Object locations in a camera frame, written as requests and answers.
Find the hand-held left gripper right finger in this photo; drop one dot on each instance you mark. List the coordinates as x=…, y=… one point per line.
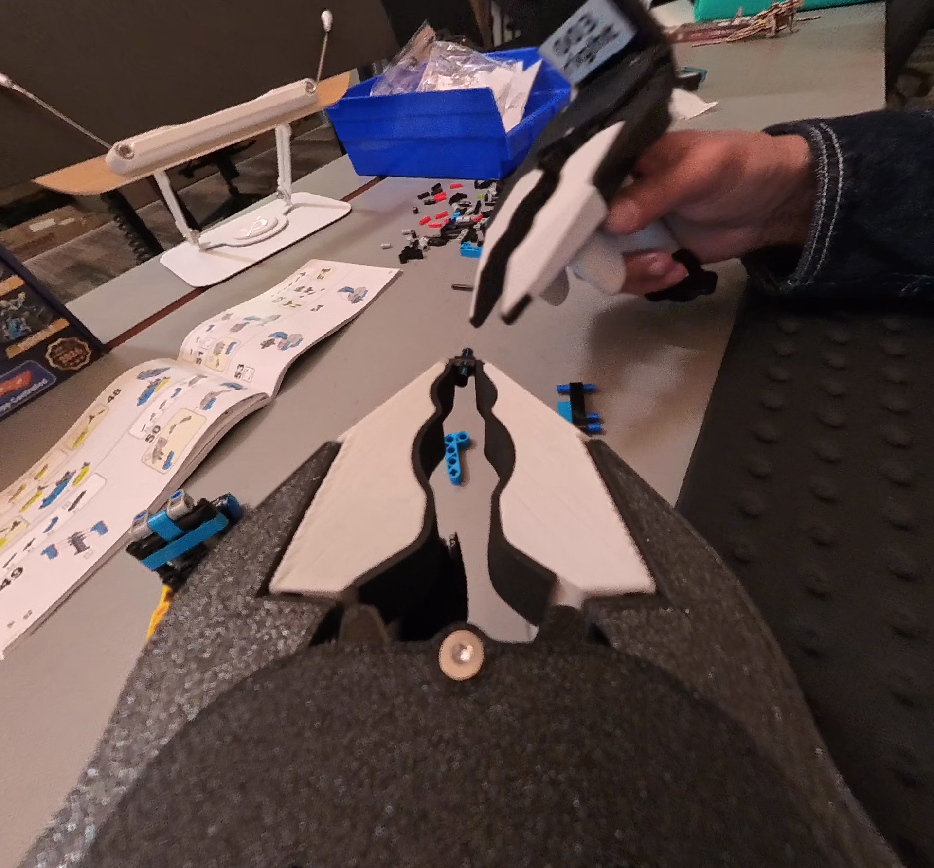
x=562, y=503

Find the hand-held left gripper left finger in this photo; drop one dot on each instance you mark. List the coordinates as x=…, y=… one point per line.
x=350, y=503

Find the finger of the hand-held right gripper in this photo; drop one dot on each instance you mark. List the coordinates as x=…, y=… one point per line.
x=503, y=241
x=562, y=226

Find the blue L-shaped brick beam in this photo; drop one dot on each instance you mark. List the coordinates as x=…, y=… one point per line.
x=454, y=456

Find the small black brick pin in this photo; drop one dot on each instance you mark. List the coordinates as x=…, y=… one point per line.
x=465, y=363

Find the person's right forearm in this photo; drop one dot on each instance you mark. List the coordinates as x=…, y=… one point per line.
x=868, y=197

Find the grey desk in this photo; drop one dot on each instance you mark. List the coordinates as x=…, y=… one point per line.
x=657, y=357

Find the person's right hand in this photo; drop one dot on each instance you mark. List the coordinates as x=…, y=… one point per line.
x=730, y=189

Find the light blue brick connector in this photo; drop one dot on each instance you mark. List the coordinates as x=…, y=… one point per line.
x=471, y=249

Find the pile of small brick pieces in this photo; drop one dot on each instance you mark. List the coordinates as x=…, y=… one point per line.
x=441, y=219

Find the crumpled white paper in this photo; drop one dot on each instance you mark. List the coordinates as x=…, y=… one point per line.
x=693, y=106

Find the blue storage bin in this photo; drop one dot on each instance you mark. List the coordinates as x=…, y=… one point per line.
x=438, y=131

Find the brown wooden model kit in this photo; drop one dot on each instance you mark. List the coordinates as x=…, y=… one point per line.
x=759, y=22

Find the clear plastic bag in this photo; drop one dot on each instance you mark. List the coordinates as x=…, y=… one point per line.
x=452, y=69

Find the blue yellow toy vehicle assembly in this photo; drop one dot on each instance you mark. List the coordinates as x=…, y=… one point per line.
x=171, y=525

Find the open instruction booklet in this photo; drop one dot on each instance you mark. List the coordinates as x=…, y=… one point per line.
x=219, y=372

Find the black perforated panel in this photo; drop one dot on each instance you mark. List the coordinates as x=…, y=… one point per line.
x=824, y=518

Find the dark blue toy kit box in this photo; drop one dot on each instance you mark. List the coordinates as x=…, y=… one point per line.
x=36, y=343

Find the tan wooden board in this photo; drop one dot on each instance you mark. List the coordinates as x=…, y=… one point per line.
x=80, y=179

